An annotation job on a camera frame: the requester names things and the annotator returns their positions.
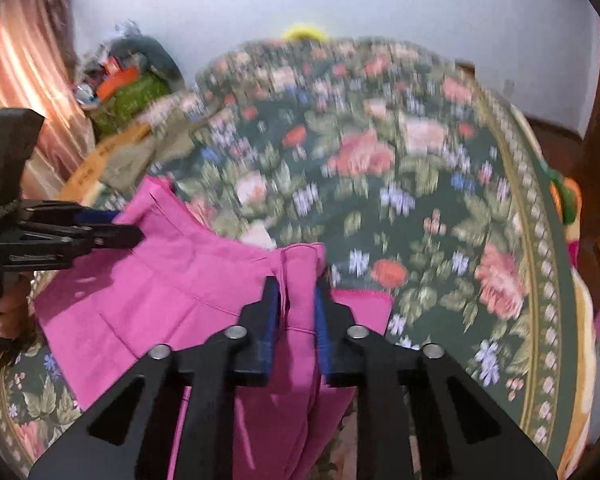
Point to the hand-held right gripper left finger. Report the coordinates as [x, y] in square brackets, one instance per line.
[272, 332]

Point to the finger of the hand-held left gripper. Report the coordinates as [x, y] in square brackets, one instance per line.
[97, 216]
[115, 237]

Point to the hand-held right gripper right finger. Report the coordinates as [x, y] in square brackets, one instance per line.
[325, 340]

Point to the pink pants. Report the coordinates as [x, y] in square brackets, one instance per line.
[180, 290]

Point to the olive green pants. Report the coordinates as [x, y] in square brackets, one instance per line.
[150, 155]

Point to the person's left hand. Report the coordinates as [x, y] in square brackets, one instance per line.
[12, 312]

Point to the wooden lap desk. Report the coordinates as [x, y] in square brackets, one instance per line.
[95, 165]

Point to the orange pink curtain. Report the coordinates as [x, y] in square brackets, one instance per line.
[25, 70]

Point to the green patterned storage box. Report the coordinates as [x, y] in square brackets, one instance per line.
[130, 100]

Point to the orange box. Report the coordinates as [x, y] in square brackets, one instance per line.
[117, 80]

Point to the pile of clothes and clutter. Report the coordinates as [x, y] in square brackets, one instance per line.
[105, 57]

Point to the grey plush toy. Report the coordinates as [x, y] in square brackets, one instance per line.
[155, 57]

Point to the dark floral blanket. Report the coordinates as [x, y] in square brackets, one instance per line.
[380, 160]

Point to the yellow foam tube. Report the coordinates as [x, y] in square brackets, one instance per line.
[304, 32]

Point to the white wall outlet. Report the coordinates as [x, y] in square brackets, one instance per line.
[507, 85]

